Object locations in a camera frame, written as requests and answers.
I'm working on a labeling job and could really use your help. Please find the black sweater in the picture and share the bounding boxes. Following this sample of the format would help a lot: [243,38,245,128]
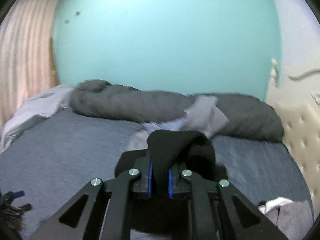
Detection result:
[114,129,229,236]

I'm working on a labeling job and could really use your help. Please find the grey white striped clothes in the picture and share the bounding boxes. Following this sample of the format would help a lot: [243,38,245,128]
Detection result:
[258,197,313,240]

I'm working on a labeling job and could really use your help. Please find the blue patterned bed sheet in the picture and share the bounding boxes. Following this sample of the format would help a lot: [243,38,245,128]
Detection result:
[1,109,311,239]

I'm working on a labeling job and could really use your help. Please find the blue patterned garment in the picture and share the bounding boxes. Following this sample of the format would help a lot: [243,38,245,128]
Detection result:
[143,118,186,133]

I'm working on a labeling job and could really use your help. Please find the grey crumpled garment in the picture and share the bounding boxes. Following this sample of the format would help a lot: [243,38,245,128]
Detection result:
[127,95,229,151]

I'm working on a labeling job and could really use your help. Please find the dark grey rolled duvet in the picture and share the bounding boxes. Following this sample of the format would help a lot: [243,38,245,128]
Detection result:
[70,80,284,142]

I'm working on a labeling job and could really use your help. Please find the light grey pillow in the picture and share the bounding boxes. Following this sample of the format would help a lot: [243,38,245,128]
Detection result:
[1,85,73,152]

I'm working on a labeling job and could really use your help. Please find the beige tufted headboard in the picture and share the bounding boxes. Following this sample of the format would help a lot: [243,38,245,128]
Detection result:
[266,59,319,216]

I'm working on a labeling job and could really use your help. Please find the pink curtain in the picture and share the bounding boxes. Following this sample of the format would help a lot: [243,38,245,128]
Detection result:
[1,0,59,125]

